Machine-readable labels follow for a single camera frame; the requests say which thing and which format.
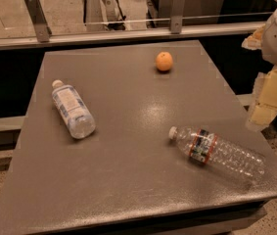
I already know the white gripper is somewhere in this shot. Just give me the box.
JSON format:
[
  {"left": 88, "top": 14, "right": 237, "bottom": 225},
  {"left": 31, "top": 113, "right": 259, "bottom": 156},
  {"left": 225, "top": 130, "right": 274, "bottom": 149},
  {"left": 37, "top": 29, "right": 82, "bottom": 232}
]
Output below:
[{"left": 242, "top": 9, "right": 277, "bottom": 131}]

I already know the blue label plastic bottle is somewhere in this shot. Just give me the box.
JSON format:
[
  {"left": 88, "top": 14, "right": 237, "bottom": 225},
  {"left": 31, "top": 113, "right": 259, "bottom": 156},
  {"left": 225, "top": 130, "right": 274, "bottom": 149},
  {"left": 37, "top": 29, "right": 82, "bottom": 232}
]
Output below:
[{"left": 52, "top": 80, "right": 96, "bottom": 139}]

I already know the clear crinkled plastic bottle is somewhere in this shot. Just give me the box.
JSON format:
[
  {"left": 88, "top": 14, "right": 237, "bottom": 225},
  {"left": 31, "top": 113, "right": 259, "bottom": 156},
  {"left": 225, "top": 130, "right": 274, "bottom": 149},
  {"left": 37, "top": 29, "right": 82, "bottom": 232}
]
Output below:
[{"left": 168, "top": 126, "right": 265, "bottom": 182}]

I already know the orange fruit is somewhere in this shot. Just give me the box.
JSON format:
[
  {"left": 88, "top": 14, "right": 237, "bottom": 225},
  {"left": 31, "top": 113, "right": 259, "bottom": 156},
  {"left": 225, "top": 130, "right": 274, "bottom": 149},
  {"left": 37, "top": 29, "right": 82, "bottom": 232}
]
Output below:
[{"left": 156, "top": 52, "right": 173, "bottom": 71}]

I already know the right metal rail bracket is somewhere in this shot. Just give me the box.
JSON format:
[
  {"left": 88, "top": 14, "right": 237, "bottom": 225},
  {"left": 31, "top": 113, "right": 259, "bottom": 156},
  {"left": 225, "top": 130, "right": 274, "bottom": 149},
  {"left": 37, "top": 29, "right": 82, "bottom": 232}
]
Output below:
[{"left": 170, "top": 0, "right": 185, "bottom": 34}]

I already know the metal rail bracket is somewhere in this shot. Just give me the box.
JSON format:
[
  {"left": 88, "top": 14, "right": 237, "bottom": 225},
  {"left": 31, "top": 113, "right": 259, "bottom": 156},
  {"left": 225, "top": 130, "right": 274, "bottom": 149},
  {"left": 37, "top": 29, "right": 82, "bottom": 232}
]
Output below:
[
  {"left": 170, "top": 0, "right": 185, "bottom": 34},
  {"left": 24, "top": 0, "right": 52, "bottom": 43}
]

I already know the left metal rail bracket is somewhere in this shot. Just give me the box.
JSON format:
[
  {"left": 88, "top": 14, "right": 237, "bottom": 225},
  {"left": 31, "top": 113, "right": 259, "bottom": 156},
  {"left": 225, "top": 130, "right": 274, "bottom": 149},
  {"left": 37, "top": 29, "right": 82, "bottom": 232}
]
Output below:
[{"left": 24, "top": 0, "right": 52, "bottom": 43}]

